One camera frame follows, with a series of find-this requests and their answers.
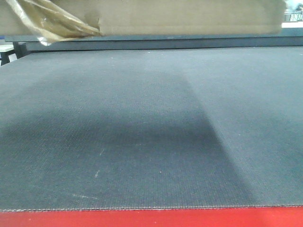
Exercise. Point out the red conveyor edge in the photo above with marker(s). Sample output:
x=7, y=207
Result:
x=225, y=217

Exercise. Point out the black conveyor side frame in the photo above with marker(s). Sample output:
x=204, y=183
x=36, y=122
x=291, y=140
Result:
x=288, y=37

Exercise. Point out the brown cardboard carton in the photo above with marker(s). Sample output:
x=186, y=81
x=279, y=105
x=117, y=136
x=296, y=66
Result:
x=53, y=21

